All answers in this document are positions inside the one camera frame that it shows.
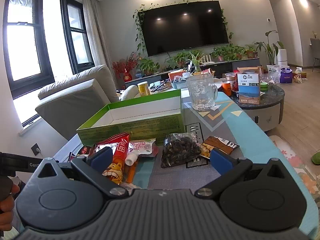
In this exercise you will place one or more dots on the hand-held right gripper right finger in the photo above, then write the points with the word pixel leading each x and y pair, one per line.
pixel 221 159

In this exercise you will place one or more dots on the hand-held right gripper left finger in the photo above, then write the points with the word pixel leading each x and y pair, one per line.
pixel 101 158

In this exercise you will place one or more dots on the brown snack packet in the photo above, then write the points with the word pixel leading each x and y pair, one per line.
pixel 220 142

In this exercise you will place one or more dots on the red cartoon print snack packet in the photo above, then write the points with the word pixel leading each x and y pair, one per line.
pixel 119 153

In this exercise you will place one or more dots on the orange pouch with white cap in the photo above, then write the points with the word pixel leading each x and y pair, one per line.
pixel 131 158

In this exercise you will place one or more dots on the clear bag of dark seeds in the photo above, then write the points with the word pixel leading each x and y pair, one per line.
pixel 180 150

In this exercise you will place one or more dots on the pink snack packet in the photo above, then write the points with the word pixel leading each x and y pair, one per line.
pixel 142 146

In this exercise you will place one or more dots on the green cardboard box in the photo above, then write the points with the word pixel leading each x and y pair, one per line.
pixel 140 127

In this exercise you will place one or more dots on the person's left hand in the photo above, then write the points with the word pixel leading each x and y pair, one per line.
pixel 5 203

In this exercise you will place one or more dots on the teal printed tablecloth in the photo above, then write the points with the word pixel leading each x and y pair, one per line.
pixel 225 120

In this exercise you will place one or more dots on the beige sofa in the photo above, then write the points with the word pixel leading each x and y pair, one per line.
pixel 75 100

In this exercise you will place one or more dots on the floral rug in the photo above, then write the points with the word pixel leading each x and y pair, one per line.
pixel 290 155

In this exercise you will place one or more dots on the clear glass mug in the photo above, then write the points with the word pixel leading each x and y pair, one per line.
pixel 202 92

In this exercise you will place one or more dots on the white pillow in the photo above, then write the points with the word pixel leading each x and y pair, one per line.
pixel 128 93

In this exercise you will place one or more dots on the orange cup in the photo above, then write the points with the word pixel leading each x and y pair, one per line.
pixel 226 88

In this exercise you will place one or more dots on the blue and white carton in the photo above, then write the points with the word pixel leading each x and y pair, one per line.
pixel 248 90

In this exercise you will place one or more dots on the white round coffee table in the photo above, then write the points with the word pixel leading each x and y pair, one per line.
pixel 218 83

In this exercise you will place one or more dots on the dark marble round table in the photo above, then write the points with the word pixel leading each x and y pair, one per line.
pixel 271 97

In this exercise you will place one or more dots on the yellow can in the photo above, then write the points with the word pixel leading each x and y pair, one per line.
pixel 143 88

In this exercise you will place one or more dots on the red cup with clear lid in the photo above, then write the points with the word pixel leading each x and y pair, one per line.
pixel 230 78

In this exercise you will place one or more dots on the green round tin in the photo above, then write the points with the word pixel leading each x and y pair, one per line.
pixel 263 87

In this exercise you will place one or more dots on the blue grey tray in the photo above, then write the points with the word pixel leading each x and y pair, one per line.
pixel 178 85

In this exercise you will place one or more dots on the red flower decoration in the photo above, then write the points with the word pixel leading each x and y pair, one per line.
pixel 125 66

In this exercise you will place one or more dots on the green slipper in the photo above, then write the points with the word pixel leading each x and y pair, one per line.
pixel 316 158

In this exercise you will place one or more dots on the orange basket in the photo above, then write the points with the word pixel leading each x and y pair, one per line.
pixel 175 76

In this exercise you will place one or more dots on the grey television cabinet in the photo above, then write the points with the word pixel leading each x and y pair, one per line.
pixel 247 63

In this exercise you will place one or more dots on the clear plastic bag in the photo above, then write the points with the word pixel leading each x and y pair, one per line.
pixel 273 73

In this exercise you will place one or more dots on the striped leaf potted plant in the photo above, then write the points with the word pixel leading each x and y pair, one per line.
pixel 196 60

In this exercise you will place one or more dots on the green potted plant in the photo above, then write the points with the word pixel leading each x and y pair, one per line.
pixel 148 66
pixel 250 51
pixel 228 51
pixel 180 58

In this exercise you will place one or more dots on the purple gift bag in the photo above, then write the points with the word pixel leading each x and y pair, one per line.
pixel 286 76

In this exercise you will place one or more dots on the white curtain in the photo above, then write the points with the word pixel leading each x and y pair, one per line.
pixel 100 42

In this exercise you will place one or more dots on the beige gift bag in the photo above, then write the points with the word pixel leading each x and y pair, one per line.
pixel 300 74

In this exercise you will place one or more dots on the white air purifier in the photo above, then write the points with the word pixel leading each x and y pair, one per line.
pixel 282 57

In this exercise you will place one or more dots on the tall leafy floor plant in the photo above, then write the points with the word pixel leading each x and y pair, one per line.
pixel 270 48

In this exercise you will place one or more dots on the black framed window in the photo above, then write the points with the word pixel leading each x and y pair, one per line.
pixel 37 42

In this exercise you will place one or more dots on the green trailing vine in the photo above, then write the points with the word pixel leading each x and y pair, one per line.
pixel 138 30

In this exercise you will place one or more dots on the black wall socket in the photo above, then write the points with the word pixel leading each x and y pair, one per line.
pixel 36 149

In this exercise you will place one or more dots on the black wall television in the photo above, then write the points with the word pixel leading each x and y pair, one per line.
pixel 182 27

